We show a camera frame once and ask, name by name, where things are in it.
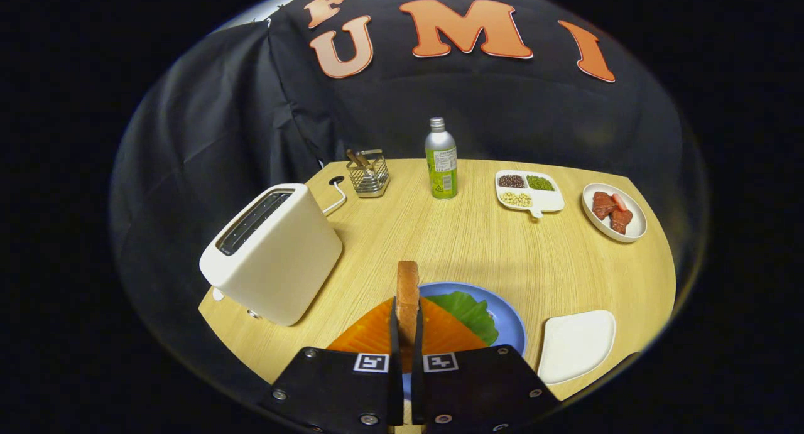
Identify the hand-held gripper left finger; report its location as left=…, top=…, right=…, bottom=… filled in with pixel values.
left=270, top=296, right=404, bottom=434

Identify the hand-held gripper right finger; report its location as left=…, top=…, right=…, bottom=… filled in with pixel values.
left=411, top=296, right=560, bottom=434

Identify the toasted bread slice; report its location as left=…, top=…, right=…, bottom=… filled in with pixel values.
left=396, top=261, right=420, bottom=372

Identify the green lettuce leaf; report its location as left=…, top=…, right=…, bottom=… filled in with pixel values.
left=426, top=290, right=499, bottom=347

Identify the blue plate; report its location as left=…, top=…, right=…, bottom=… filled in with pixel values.
left=402, top=281, right=527, bottom=400

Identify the white toaster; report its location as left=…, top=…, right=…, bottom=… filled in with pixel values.
left=199, top=183, right=344, bottom=327

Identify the white square plate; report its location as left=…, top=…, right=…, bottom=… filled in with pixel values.
left=537, top=310, right=617, bottom=385

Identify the green label metal bottle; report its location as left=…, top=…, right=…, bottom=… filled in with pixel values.
left=425, top=117, right=459, bottom=200

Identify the white divided dish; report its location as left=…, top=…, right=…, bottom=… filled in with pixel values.
left=495, top=170, right=565, bottom=219

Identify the black backdrop cloth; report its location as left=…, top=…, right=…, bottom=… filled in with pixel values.
left=110, top=0, right=704, bottom=384

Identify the white oval plate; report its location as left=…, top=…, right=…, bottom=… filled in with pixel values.
left=582, top=182, right=648, bottom=243

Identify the white toaster cable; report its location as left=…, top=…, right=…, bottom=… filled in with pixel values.
left=322, top=182, right=347, bottom=217

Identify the metal wire basket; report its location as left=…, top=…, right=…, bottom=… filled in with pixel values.
left=347, top=149, right=390, bottom=198

